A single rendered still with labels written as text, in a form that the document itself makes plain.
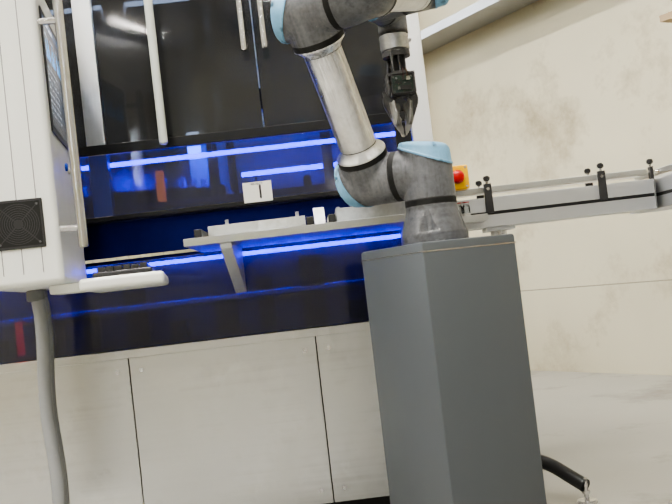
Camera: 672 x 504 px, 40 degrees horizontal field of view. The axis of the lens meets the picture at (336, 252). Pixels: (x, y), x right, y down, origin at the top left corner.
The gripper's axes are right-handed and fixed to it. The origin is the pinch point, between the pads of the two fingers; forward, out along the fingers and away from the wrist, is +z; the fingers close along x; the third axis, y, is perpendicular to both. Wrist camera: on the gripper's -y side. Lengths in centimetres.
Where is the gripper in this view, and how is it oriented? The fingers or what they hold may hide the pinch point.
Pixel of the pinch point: (404, 130)
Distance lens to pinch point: 242.4
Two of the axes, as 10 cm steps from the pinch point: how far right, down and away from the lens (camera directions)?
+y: 0.3, -0.4, -10.0
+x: 9.9, -1.2, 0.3
